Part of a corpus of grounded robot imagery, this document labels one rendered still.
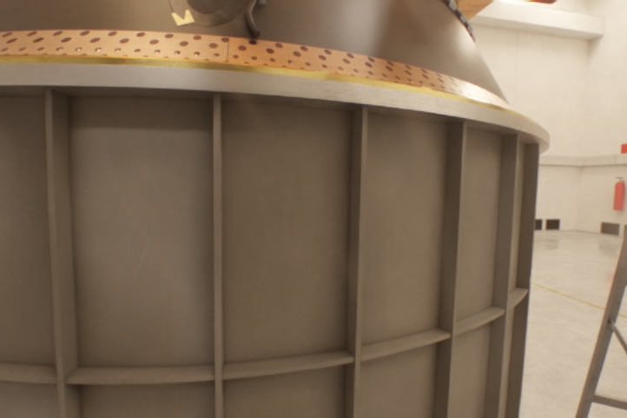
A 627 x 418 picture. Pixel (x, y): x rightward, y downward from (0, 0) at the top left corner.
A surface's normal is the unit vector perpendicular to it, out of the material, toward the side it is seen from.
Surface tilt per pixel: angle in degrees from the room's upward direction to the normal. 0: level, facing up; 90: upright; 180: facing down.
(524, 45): 90
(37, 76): 90
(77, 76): 90
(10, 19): 62
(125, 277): 90
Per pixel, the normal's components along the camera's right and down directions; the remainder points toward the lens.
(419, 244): 0.45, 0.07
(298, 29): 0.27, -0.40
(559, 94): 0.18, 0.07
